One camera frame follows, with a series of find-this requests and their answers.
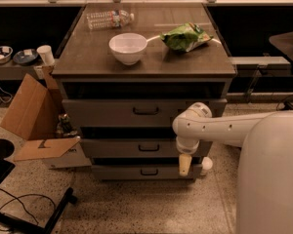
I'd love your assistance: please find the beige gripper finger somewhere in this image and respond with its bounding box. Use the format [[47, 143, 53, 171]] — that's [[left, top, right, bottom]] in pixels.
[[179, 154, 192, 176]]

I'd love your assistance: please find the grey drawer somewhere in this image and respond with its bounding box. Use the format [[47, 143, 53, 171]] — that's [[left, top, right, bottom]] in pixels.
[[62, 97, 228, 128], [79, 137, 214, 159], [92, 164, 202, 180]]

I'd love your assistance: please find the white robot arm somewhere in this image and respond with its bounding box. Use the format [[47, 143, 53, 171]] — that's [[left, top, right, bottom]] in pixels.
[[172, 102, 293, 234]]

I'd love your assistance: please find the grey bottom drawer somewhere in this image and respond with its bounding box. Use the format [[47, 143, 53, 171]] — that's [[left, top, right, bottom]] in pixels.
[[92, 164, 202, 180]]

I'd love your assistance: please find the grey drawer cabinet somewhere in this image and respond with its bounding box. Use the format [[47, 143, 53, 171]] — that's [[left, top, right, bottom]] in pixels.
[[53, 2, 235, 167]]

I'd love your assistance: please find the grey top drawer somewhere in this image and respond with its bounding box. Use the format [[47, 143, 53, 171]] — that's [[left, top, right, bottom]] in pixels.
[[62, 97, 228, 128]]

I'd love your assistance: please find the open cardboard box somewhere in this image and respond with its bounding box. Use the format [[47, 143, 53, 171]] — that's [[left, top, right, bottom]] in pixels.
[[1, 74, 91, 169]]

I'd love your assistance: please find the green chip bag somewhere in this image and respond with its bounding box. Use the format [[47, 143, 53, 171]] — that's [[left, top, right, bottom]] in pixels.
[[160, 22, 213, 53]]

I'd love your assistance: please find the small figurine in box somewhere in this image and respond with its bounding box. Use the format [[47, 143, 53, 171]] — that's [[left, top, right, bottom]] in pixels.
[[56, 113, 78, 138]]

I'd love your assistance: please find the dark side table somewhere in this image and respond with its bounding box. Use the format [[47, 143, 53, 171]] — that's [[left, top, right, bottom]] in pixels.
[[269, 31, 293, 63]]

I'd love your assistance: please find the clear plastic water bottle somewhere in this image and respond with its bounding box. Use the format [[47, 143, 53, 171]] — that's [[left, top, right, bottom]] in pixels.
[[86, 10, 135, 30]]

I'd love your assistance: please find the white paper cup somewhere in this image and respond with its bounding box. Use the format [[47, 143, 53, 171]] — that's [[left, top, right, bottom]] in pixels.
[[37, 45, 55, 65]]

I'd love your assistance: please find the black stand base left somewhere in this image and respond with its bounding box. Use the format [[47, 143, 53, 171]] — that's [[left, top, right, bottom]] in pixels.
[[0, 138, 77, 234]]

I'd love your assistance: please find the blue patterned bowl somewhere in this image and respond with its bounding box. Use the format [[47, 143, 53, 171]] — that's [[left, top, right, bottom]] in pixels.
[[13, 49, 38, 65]]

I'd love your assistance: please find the white patterned bowl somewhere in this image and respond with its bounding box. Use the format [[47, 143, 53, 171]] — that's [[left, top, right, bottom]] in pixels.
[[0, 46, 13, 64]]

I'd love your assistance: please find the black cable on floor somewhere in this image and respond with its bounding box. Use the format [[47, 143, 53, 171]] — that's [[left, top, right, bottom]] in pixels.
[[0, 186, 58, 232]]

